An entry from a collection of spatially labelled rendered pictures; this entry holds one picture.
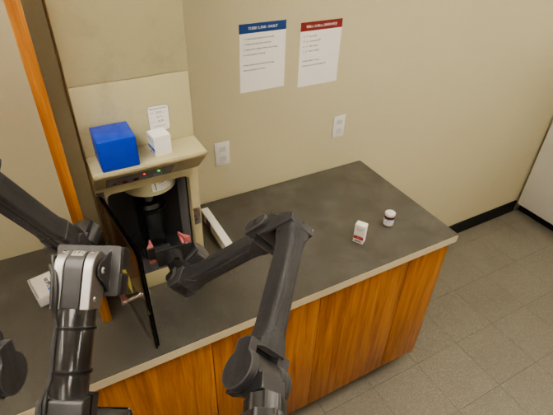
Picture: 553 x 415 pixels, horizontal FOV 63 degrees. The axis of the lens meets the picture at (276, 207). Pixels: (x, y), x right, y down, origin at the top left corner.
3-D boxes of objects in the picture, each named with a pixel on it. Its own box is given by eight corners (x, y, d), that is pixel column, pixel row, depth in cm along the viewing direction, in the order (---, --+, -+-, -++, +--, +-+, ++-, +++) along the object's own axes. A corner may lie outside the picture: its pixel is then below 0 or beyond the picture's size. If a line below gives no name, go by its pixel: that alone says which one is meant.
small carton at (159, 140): (149, 150, 129) (146, 131, 126) (165, 145, 132) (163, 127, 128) (155, 157, 126) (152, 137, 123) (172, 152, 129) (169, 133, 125)
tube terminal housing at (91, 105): (105, 254, 176) (53, 58, 131) (184, 230, 189) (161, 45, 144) (120, 297, 159) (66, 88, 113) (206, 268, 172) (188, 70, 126)
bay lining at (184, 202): (110, 238, 173) (90, 158, 152) (175, 219, 183) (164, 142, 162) (126, 278, 156) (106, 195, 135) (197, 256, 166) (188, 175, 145)
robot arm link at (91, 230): (43, 244, 107) (77, 241, 106) (58, 207, 115) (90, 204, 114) (66, 271, 116) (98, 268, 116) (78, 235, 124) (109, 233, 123)
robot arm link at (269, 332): (294, 194, 102) (322, 220, 107) (254, 216, 111) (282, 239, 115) (246, 386, 72) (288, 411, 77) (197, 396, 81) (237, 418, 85)
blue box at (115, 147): (95, 156, 126) (88, 127, 120) (131, 148, 130) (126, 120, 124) (103, 173, 119) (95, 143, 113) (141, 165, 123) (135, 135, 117)
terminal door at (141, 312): (123, 289, 155) (99, 194, 132) (159, 351, 136) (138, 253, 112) (121, 290, 155) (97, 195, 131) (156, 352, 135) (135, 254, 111)
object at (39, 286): (30, 287, 161) (26, 280, 159) (74, 268, 170) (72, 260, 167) (40, 308, 154) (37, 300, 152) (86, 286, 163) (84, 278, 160)
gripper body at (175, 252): (154, 249, 140) (160, 263, 135) (185, 239, 144) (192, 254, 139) (156, 263, 144) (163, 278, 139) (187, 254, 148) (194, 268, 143)
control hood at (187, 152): (92, 187, 131) (84, 157, 125) (197, 162, 144) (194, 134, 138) (99, 208, 123) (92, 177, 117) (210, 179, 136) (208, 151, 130)
